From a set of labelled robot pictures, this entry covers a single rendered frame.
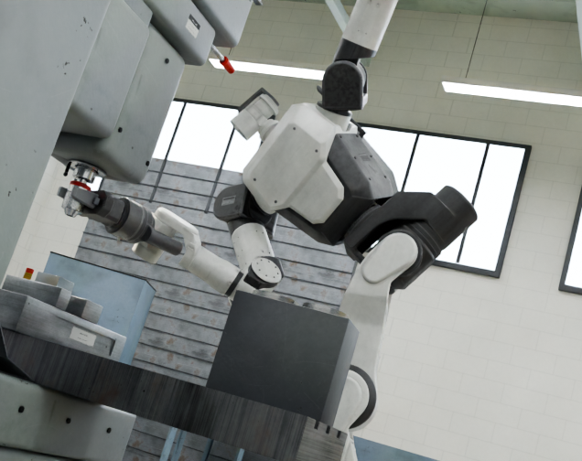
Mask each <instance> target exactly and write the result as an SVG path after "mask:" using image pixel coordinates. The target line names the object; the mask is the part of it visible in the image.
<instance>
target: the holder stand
mask: <svg viewBox="0 0 582 461"><path fill-rule="evenodd" d="M359 334H360V331H359V330H358V329H357V328H356V327H355V326H354V325H353V323H352V322H351V321H350V316H348V315H347V314H345V313H343V312H341V311H339V310H337V309H334V308H331V307H328V306H323V305H319V304H314V303H303V305H302V306H299V305H298V302H296V301H295V300H293V299H290V298H288V297H286V296H283V295H279V294H275V293H272V292H268V291H264V290H257V289H255V290H253V293H248V292H244V291H241V290H236V292H235V295H234V298H233V301H232V306H231V309H230V312H229V315H228V317H227V320H226V324H225V327H224V329H223V332H222V335H221V340H220V344H219V346H218V349H217V352H216V355H215V358H214V361H213V363H212V367H211V370H210V375H209V377H208V380H207V383H206V387H207V388H211V389H213V390H217V391H223V392H226V393H229V394H232V395H235V396H239V397H242V398H245V399H248V400H252V401H255V402H260V403H264V404H267V405H271V406H274V407H276V408H280V409H283V410H287V411H289V412H293V413H299V414H302V415H305V416H308V417H310V418H312V419H315V420H316V421H319V422H322V423H324V424H327V425H328V426H331V427H333V424H334V422H335V418H336V415H337V411H338V409H339V405H340V399H341V395H342V393H343V389H344V386H345V382H346V379H347V376H348V373H349V369H350V364H351V360H352V357H353V353H354V350H355V347H356V344H357V340H358V337H359Z"/></svg>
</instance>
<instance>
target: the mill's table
mask: <svg viewBox="0 0 582 461"><path fill-rule="evenodd" d="M2 332H3V336H4V341H5V347H6V352H7V356H8V357H9V358H10V359H11V360H12V361H13V362H15V364H16V365H17V366H18V367H19V368H20V369H22V370H23V371H24V372H25V373H26V374H28V375H29V376H30V377H31V378H32V379H33V380H34V381H31V380H27V379H24V378H21V377H18V376H16V375H13V374H9V373H6V372H3V371H1V370H0V372H2V373H4V374H7V375H10V376H13V377H16V378H19V379H22V380H25V381H30V382H33V383H36V384H39V385H42V386H45V387H48V388H51V389H53V390H57V391H62V392H65V393H67V394H70V395H73V396H77V397H80V398H82V399H85V400H88V401H91V402H97V403H99V404H102V405H105V406H108V407H112V408H114V409H117V410H120V411H123V412H126V413H131V414H134V415H137V416H140V417H143V418H146V419H149V420H152V421H155V422H158V423H162V424H166V425H169V426H172V427H175V428H177V429H180V430H184V431H187V432H190V433H193V434H197V435H200V436H204V437H207V438H209V439H212V440H215V441H218V442H222V443H225V444H227V445H232V446H235V447H239V448H241V449H244V450H247V451H250V452H253V453H256V454H259V455H262V456H267V457H270V458H273V459H276V460H279V461H340V460H341V457H342V453H343V450H344V446H345V444H346V440H347V436H348V434H346V433H344V432H342V431H340V430H338V429H336V428H334V427H331V426H328V425H327V424H324V423H322V422H319V421H316V420H315V419H312V418H310V417H308V416H305V415H302V414H299V413H293V412H289V411H287V410H283V409H280V408H276V407H274V406H271V405H267V404H264V403H260V402H255V401H252V400H248V399H245V398H242V397H239V396H235V395H232V394H229V393H226V392H223V391H217V390H213V389H211V388H207V387H204V386H200V385H198V384H194V383H191V382H188V381H183V380H179V379H176V378H172V377H169V376H166V375H163V374H159V373H156V372H153V371H150V370H144V369H141V368H137V367H135V366H131V365H128V364H124V363H122V362H118V361H115V360H112V359H107V358H103V357H100V356H96V355H93V354H90V353H87V352H83V351H80V350H77V349H74V348H68V347H65V346H61V345H59V344H55V343H52V342H48V341H46V340H42V339H39V338H33V337H31V336H27V335H24V334H20V333H17V332H14V331H11V330H7V329H4V328H2Z"/></svg>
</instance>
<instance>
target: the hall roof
mask: <svg viewBox="0 0 582 461"><path fill-rule="evenodd" d="M279 1H292V2H304V3H316V4H328V6H329V9H330V11H331V13H332V14H333V15H334V17H335V19H336V21H337V22H338V24H339V27H340V29H341V30H342V32H344V30H345V28H346V26H347V25H348V22H349V20H350V18H349V16H348V15H347V13H346V11H345V9H344V7H343V6H344V5H352V6H355V4H356V2H357V0H279ZM486 1H487V0H398V2H397V4H396V6H395V9H401V10H413V11H426V12H438V13H450V14H462V15H474V16H482V14H483V11H484V7H485V4H486ZM483 15H484V16H497V17H510V18H522V19H534V20H546V21H559V22H571V23H578V30H579V38H580V47H581V56H582V0H488V1H487V4H486V7H485V11H484V14H483ZM360 63H362V65H363V66H365V67H369V66H370V63H371V58H366V59H361V61H360Z"/></svg>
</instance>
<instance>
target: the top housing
mask: <svg viewBox="0 0 582 461"><path fill-rule="evenodd" d="M191 1H192V3H193V4H194V5H195V6H196V7H197V8H198V10H199V11H200V12H201V13H202V14H203V16H204V17H205V18H206V20H207V21H208V22H209V23H210V25H211V26H212V27H213V29H214V30H215V37H214V39H213V42H212V44H213V45H214V46H215V47H222V48H234V47H236V46H237V45H238V43H239V40H240V37H241V34H242V32H243V28H244V25H245V22H246V19H247V17H248V14H249V11H250V8H251V5H252V2H253V0H191Z"/></svg>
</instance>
